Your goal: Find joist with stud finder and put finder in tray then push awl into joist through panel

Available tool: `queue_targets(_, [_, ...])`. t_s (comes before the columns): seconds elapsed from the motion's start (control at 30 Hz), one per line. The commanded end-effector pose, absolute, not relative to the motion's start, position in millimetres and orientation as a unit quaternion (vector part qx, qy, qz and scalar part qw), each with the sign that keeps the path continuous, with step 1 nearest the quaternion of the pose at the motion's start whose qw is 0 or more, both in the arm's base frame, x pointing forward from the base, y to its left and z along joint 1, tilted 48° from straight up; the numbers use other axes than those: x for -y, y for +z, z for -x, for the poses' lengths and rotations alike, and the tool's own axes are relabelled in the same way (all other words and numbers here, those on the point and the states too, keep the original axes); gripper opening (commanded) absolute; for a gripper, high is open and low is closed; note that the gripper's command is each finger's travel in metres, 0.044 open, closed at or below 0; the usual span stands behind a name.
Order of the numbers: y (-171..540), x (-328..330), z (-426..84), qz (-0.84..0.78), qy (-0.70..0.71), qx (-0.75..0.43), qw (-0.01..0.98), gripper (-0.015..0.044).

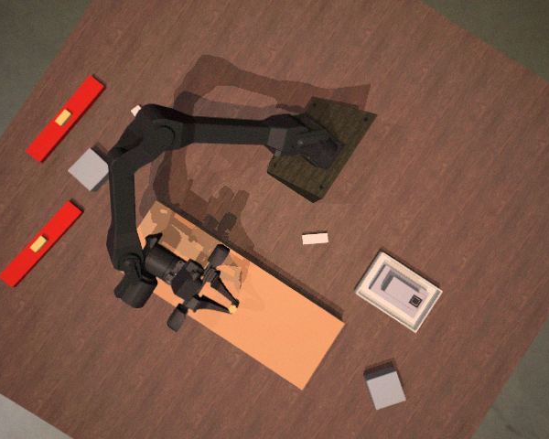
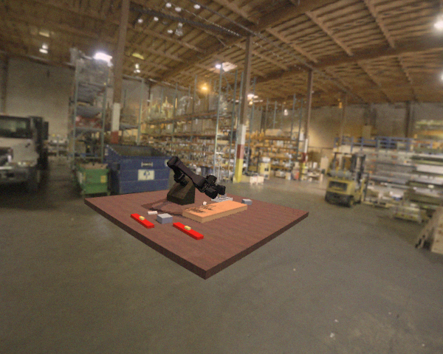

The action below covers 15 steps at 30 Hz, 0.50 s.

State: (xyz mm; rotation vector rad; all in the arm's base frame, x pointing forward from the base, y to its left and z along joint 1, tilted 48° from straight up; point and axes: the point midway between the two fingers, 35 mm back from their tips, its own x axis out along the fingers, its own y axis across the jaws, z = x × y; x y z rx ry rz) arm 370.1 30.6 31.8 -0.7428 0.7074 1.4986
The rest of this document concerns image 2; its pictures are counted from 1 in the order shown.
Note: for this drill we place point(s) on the red flat bar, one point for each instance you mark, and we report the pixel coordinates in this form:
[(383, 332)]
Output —
[(187, 230), (141, 220)]

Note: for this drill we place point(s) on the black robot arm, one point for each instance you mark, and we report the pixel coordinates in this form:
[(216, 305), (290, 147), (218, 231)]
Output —
[(200, 182)]

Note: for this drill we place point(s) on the orange rectangular panel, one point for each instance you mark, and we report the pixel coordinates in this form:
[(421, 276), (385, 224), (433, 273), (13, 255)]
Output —
[(214, 211)]

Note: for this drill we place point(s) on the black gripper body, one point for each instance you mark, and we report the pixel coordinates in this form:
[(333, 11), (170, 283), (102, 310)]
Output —
[(220, 189)]

